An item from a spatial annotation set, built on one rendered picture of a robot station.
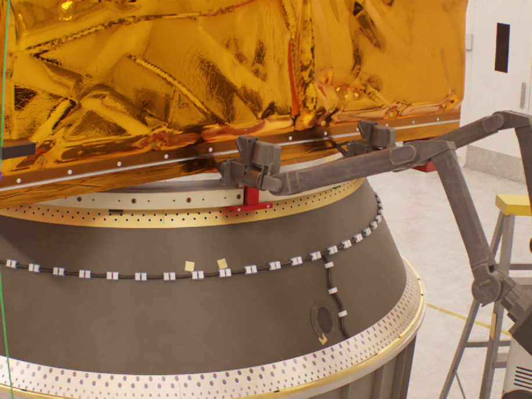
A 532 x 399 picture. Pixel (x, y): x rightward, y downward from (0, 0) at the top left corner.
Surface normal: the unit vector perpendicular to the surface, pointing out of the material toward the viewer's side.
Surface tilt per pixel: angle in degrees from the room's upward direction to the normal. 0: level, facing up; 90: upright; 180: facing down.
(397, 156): 79
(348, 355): 43
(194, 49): 87
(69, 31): 84
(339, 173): 82
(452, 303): 0
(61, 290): 62
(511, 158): 90
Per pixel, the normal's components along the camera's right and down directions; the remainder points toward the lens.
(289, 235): 0.59, -0.24
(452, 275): 0.05, -0.96
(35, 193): 0.68, 0.23
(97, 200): 0.02, 0.27
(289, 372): 0.40, -0.53
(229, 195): 0.44, 0.26
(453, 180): -0.44, 0.00
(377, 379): -0.58, 0.19
